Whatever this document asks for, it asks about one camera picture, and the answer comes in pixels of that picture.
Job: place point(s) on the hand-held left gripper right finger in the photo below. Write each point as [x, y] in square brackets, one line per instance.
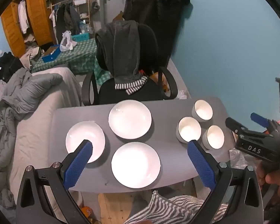
[200, 165]

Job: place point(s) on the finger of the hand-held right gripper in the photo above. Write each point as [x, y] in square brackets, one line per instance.
[259, 119]
[233, 123]

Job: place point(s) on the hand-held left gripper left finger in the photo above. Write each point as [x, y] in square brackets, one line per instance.
[78, 165]

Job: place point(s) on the white cup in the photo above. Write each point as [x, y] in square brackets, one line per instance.
[189, 129]
[202, 110]
[214, 136]

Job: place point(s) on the white plate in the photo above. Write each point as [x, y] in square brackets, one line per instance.
[135, 165]
[130, 119]
[84, 133]

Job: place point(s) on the silver foil sheet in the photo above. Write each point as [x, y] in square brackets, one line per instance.
[242, 161]

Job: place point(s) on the orange packet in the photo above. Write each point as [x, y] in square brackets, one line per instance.
[86, 212]

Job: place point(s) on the bed with beige sheet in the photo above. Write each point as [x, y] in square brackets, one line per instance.
[37, 133]

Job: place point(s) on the zebra striped fleece cloth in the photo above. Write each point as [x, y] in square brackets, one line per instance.
[168, 210]

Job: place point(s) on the black office chair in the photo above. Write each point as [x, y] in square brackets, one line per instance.
[112, 93]

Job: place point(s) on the orange bag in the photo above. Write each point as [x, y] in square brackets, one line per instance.
[162, 81]

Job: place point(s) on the grey duvet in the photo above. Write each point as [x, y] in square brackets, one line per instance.
[25, 86]

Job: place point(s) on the grey white striped knit cloth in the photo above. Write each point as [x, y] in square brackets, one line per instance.
[133, 86]

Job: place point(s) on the blue flat box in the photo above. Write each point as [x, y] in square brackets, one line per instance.
[50, 57]

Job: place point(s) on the green checkered blanket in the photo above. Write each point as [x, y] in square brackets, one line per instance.
[81, 53]

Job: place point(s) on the beige jacket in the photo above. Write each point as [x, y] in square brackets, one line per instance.
[31, 56]

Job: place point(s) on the black clothes pile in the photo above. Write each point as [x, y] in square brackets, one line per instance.
[7, 67]

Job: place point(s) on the grey hoodie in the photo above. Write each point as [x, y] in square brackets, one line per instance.
[123, 51]

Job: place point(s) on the blue cardboard crate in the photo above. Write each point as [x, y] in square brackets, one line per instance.
[80, 37]

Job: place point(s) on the black hanging coat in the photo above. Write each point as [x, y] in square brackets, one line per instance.
[154, 9]

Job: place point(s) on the hanging dark jackets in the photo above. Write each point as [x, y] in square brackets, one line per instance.
[68, 18]

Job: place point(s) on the wooden wardrobe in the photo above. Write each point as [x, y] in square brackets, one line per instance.
[38, 16]

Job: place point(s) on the metal shelf rack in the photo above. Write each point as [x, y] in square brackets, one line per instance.
[80, 1]

